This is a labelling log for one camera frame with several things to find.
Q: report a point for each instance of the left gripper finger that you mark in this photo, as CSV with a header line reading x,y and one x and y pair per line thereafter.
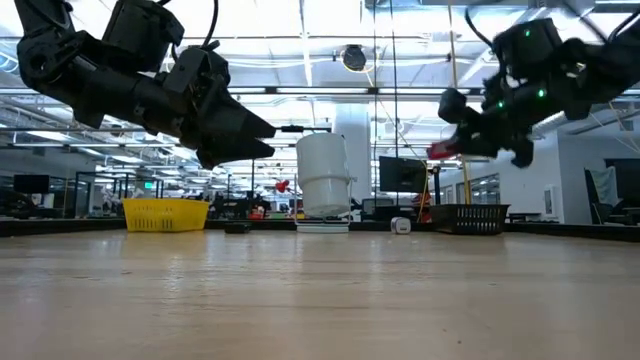
x,y
235,152
240,122

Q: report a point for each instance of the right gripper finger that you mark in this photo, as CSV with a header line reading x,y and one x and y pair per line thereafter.
x,y
457,107
495,145

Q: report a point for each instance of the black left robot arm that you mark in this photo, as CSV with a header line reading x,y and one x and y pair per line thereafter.
x,y
90,85

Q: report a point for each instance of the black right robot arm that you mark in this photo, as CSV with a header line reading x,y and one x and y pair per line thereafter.
x,y
605,65

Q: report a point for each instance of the red round object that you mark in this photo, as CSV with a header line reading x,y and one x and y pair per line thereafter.
x,y
282,186

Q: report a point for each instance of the black plastic basket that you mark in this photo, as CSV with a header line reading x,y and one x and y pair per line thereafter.
x,y
470,219

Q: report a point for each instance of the black computer monitor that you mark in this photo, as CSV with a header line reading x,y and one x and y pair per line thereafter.
x,y
402,175
31,183

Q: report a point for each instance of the yellow plastic basket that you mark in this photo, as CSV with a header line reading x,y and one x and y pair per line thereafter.
x,y
165,215

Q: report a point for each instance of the purple white usb charger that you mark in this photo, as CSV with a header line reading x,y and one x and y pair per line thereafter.
x,y
400,225

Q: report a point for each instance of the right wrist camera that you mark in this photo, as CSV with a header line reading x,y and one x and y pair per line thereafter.
x,y
527,47

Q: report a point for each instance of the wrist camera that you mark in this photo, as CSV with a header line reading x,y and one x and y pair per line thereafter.
x,y
527,47
142,30

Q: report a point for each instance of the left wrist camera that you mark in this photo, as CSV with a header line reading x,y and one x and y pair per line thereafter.
x,y
142,30

